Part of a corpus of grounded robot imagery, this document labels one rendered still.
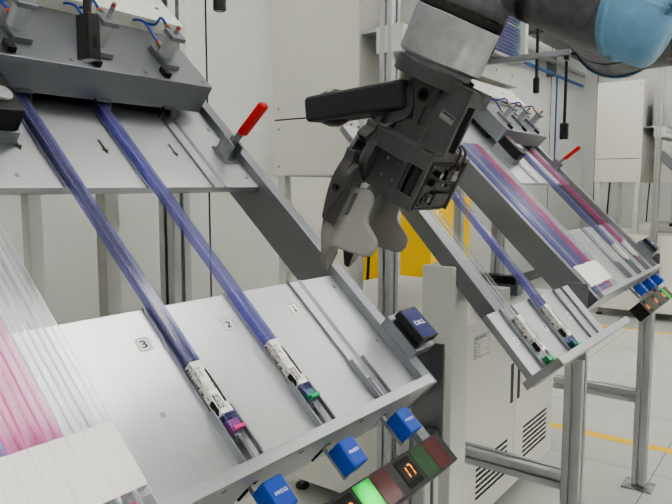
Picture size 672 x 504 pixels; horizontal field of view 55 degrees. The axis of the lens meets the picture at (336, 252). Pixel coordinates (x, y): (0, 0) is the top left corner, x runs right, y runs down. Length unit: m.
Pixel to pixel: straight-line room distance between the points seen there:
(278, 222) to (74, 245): 1.86
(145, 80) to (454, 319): 0.61
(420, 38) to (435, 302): 0.64
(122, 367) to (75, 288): 2.15
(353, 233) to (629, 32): 0.27
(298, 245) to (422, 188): 0.39
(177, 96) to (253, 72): 2.44
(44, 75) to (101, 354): 0.39
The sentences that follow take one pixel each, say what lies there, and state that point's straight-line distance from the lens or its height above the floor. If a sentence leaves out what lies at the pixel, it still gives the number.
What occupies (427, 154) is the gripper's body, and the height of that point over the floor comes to 1.00.
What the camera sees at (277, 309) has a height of 0.82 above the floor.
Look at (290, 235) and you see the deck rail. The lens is 0.93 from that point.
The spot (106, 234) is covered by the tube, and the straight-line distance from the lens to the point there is 0.72.
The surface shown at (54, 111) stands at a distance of 0.90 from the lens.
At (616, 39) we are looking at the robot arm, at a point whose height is 1.08.
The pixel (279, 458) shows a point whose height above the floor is 0.73.
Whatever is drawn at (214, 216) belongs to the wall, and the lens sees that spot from 3.18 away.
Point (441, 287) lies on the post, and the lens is 1.10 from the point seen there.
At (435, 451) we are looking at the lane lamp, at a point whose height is 0.66.
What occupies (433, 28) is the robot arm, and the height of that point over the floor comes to 1.10.
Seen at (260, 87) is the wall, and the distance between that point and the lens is 3.45.
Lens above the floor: 0.97
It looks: 6 degrees down
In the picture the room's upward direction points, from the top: straight up
